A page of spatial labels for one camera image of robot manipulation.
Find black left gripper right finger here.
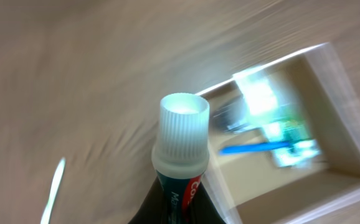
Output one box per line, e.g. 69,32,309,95
192,184,225,224

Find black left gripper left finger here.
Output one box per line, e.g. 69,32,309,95
128,178,168,224

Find teal toothpaste tube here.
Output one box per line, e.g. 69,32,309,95
151,93,210,224

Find blue disposable razor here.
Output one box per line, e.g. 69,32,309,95
219,141,293,155

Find green white toothbrush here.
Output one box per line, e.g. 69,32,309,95
40,157,66,224

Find green soap packet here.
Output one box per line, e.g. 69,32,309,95
262,121,321,168

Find blue pump bottle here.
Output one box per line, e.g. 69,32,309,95
212,67,278,133

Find white cardboard box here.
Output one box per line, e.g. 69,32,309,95
201,43,360,223

